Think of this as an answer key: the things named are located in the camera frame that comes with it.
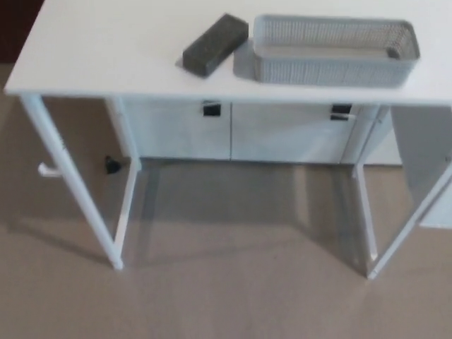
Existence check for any dark grey felt eraser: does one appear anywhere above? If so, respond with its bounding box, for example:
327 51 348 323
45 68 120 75
182 13 250 79

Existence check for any white cabinet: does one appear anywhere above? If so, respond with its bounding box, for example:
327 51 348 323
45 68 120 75
105 97 403 167

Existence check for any small black floor object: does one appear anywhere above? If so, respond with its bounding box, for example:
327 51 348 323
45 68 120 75
103 155 123 176

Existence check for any grey perforated plastic basket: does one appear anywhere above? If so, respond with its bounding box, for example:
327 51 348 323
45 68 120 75
252 13 422 88

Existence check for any dark brown wooden panel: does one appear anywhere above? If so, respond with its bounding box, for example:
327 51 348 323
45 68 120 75
0 0 45 66

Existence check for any black cabinet handle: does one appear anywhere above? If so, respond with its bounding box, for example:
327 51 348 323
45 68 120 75
202 100 221 118
331 103 355 121

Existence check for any white desk left leg frame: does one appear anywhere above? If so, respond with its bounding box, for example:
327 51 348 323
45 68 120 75
19 94 143 271

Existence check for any white desk leg frame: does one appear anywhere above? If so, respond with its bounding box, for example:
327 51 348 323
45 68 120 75
19 94 143 271
347 105 452 280

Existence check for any white desk right leg frame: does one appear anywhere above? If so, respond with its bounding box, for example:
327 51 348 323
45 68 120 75
347 105 452 280

